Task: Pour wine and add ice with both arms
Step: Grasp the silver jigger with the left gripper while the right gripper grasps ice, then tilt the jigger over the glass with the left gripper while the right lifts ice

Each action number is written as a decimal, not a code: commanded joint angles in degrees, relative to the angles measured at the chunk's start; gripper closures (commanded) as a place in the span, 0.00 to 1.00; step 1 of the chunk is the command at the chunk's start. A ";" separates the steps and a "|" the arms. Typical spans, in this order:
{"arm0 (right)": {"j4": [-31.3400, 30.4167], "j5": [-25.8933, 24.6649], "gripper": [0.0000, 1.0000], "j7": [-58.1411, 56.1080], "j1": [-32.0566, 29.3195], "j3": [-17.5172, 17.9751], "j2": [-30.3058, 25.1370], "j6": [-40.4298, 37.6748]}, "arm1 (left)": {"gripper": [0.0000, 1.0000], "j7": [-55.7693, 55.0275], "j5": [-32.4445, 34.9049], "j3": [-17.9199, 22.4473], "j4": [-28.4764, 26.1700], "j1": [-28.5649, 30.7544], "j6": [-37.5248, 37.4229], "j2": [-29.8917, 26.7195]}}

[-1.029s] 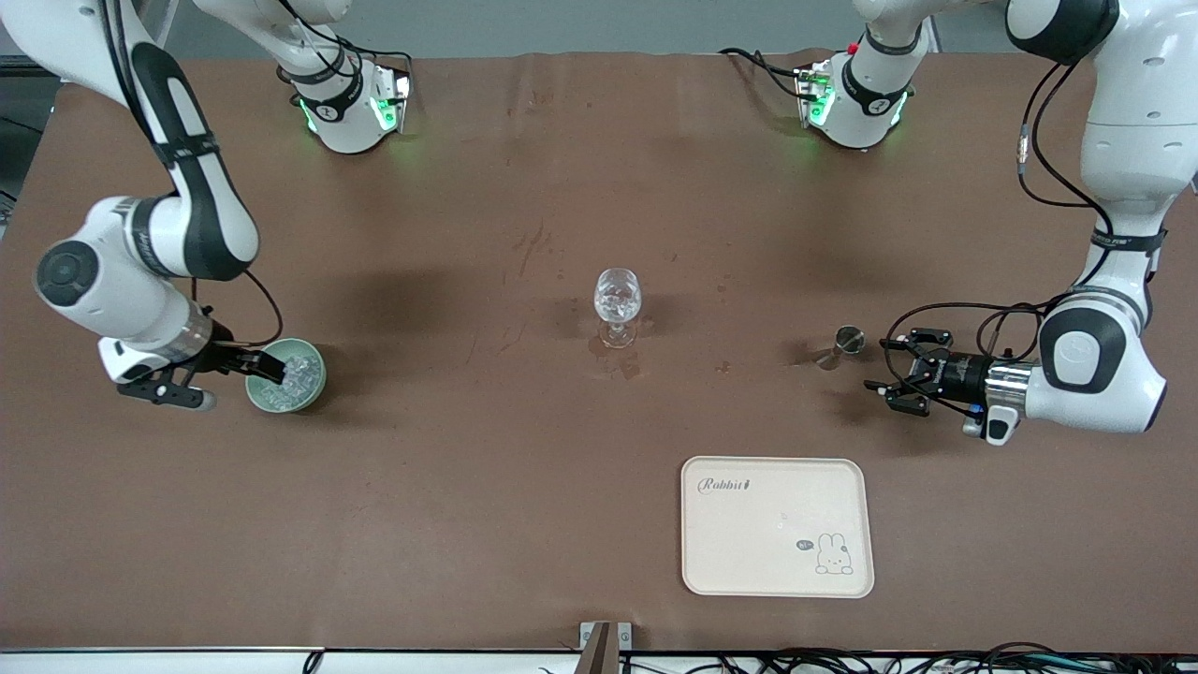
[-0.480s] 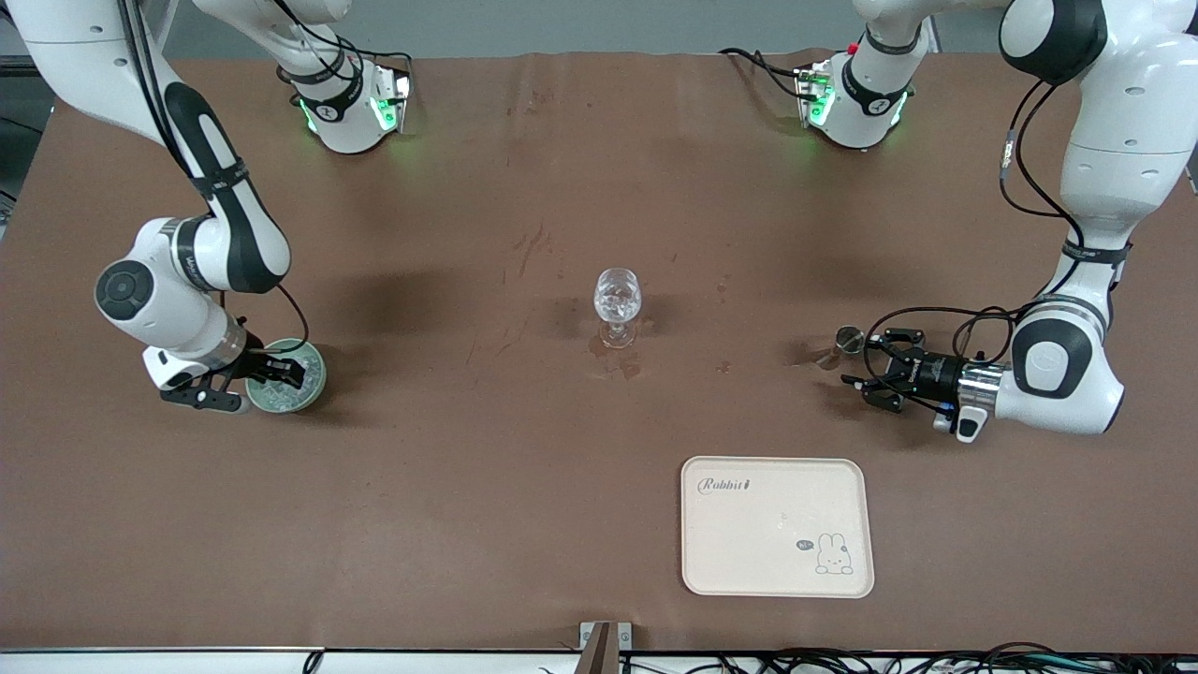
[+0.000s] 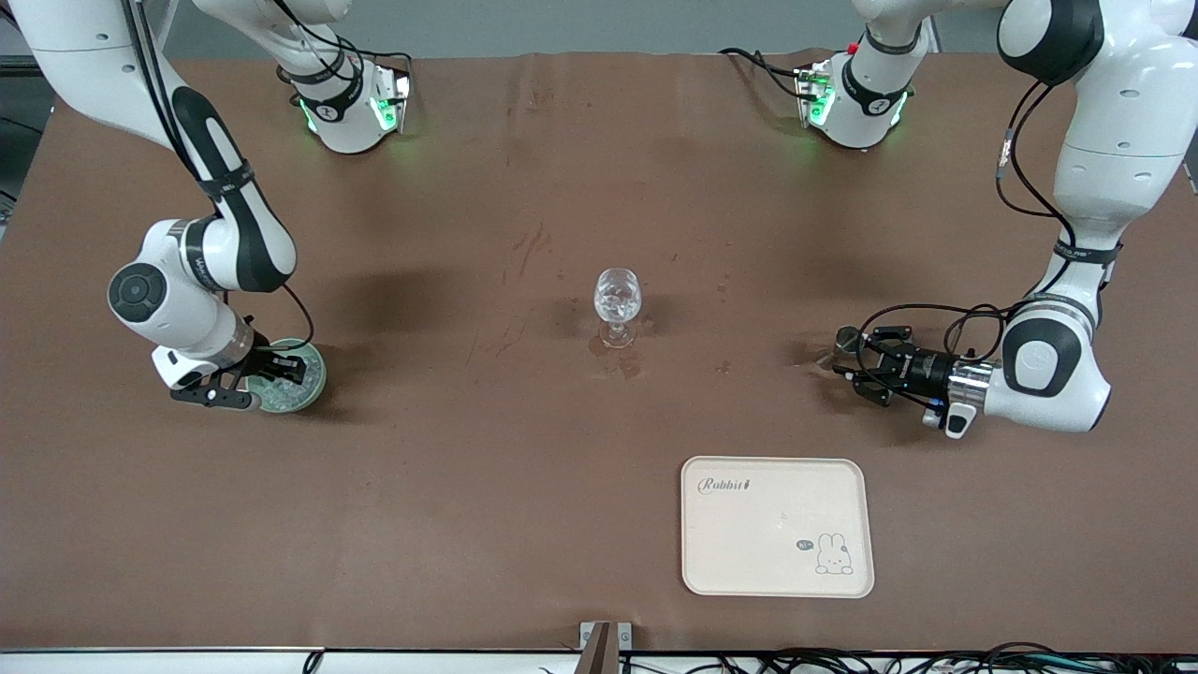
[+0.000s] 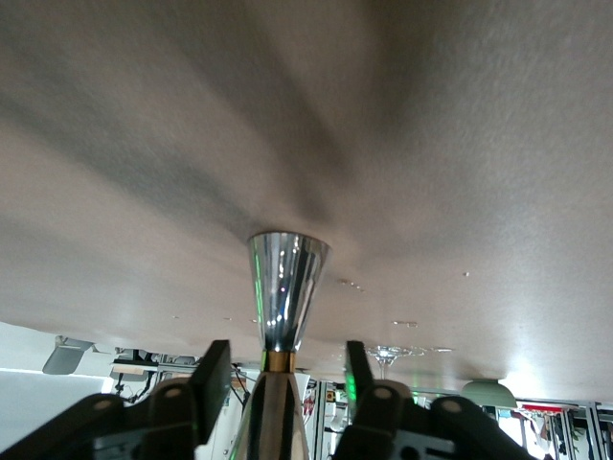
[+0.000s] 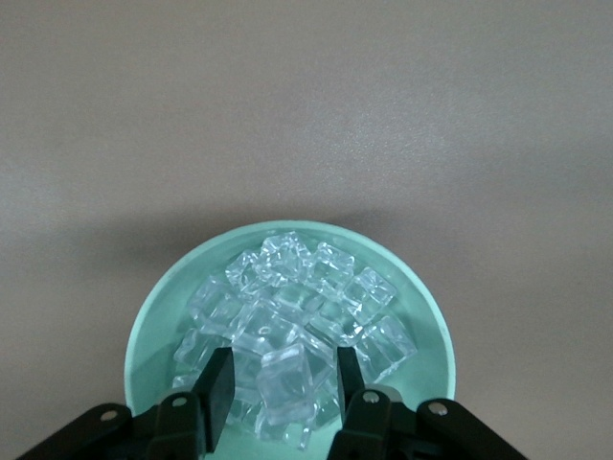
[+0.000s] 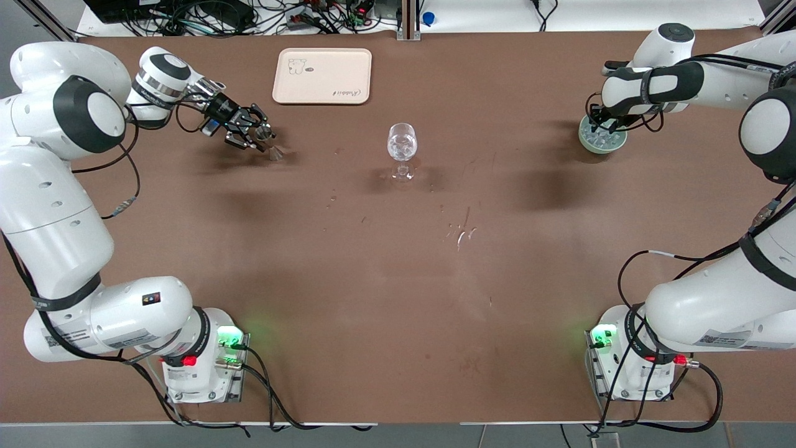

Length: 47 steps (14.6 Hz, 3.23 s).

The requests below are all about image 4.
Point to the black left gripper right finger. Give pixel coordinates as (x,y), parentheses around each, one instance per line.
(383,421)

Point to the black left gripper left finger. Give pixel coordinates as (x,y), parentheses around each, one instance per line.
(167,421)

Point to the silver metal jigger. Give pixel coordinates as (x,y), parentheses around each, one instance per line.
(285,287)

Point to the clear wine glass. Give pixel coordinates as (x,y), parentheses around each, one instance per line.
(385,354)

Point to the green ceramic bowl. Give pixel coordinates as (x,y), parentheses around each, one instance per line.
(488,394)

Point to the brown table cover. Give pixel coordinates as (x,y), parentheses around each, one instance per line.
(143,144)

